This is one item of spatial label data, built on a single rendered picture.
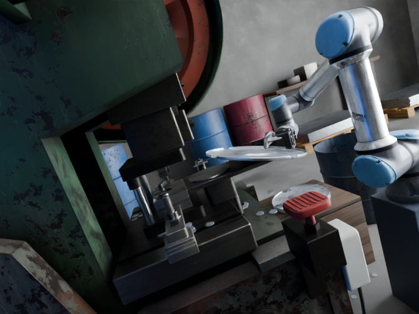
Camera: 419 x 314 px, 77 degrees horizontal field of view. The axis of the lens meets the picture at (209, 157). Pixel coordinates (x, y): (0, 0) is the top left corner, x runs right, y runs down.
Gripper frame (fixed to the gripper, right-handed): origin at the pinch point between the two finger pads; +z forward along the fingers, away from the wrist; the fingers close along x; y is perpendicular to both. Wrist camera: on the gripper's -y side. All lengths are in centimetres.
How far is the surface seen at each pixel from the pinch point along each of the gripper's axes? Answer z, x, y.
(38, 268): 63, 1, -25
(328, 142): -113, 25, 9
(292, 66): -371, -56, -42
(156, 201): 36.8, 0.7, -18.8
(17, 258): 66, -2, -25
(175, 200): 34.2, 1.9, -15.1
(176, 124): 30.9, -16.1, -9.8
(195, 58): -10.6, -39.1, -20.5
